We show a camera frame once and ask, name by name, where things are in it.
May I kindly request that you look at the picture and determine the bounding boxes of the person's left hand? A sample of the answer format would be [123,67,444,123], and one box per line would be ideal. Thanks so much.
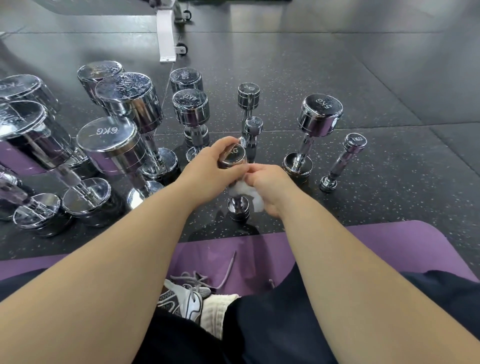
[179,136,249,205]

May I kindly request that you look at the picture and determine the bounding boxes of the person's right hand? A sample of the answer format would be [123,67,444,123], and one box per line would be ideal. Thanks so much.
[246,164,309,220]

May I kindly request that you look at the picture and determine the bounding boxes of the small chrome dumbbell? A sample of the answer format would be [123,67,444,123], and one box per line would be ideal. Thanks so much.
[217,143,251,222]

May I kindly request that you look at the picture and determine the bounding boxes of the white wiping cloth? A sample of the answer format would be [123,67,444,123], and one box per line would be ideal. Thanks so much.
[229,175,271,213]

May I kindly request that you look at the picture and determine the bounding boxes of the person's left forearm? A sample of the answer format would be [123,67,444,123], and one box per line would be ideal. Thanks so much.
[0,175,205,364]

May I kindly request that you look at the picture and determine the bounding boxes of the person's right forearm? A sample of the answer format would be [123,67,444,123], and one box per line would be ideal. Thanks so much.
[278,191,480,364]

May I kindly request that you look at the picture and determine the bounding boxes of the group of chrome dumbbells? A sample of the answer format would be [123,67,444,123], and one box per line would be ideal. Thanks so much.
[0,60,368,230]

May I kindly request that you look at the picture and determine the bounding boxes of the grey and white sneaker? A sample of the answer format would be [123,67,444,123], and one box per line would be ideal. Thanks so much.
[157,250,238,323]

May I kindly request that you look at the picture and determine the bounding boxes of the white sock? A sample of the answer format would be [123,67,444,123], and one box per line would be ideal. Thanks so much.
[200,293,241,338]

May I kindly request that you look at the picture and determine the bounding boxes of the purple exercise mat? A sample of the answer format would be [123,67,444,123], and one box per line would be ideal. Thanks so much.
[0,220,480,298]

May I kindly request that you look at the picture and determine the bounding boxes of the black trousers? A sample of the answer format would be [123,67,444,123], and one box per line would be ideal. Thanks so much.
[0,262,480,364]

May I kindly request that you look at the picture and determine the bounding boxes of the white bench frame with wheels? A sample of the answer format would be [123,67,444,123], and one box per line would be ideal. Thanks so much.
[150,0,193,63]

